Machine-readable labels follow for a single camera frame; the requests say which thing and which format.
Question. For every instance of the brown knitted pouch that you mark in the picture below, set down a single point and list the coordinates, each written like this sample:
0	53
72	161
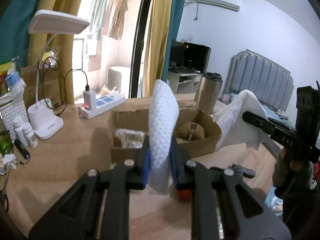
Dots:
191	131

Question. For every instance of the white charger plug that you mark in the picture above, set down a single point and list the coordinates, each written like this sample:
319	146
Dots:
89	99

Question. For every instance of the hanging teal shirt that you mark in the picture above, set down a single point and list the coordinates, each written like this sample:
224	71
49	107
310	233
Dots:
97	13

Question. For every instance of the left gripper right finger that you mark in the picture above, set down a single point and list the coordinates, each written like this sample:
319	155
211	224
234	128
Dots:
219	197

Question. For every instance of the red round object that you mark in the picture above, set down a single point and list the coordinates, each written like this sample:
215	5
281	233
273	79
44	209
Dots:
184	195

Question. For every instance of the grey dotted sock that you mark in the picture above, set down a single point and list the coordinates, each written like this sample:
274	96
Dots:
237	171

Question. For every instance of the black monitor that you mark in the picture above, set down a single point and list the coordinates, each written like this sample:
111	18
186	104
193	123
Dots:
188	58

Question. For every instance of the white dotted cloth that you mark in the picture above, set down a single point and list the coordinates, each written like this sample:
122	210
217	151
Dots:
163	115

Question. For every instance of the white power strip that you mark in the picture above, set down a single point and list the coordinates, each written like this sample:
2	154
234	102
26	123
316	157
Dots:
103	104

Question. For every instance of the white air conditioner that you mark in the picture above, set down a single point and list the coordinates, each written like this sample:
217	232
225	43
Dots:
233	5

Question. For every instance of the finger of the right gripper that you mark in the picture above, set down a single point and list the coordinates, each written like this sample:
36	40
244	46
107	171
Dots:
270	126
284	137

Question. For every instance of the brown cardboard carton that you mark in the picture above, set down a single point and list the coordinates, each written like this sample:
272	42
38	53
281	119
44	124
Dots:
50	88

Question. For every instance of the black marker pen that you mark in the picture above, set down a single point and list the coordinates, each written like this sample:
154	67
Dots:
22	149

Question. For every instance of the hanging beige shirt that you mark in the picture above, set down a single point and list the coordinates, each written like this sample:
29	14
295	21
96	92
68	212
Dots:
115	18

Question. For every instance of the grey padded headboard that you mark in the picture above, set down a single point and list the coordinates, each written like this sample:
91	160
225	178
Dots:
271	83

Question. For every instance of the white paper towel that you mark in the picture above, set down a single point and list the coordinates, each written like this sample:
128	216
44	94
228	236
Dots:
234	130

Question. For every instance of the white tv stand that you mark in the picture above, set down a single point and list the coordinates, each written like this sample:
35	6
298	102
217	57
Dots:
184	83

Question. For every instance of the white desk lamp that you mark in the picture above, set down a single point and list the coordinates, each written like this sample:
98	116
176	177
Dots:
45	123

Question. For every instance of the steel travel mug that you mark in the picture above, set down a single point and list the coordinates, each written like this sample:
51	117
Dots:
208	92

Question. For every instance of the white pill bottle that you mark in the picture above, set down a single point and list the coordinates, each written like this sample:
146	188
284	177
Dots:
18	123
29	135

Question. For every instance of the white plastic basket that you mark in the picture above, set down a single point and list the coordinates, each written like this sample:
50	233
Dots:
9	112

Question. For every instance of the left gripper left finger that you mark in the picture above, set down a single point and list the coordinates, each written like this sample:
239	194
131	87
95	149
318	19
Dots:
98	202

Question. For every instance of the brown cardboard box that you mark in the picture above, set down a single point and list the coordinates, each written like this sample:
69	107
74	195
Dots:
139	121

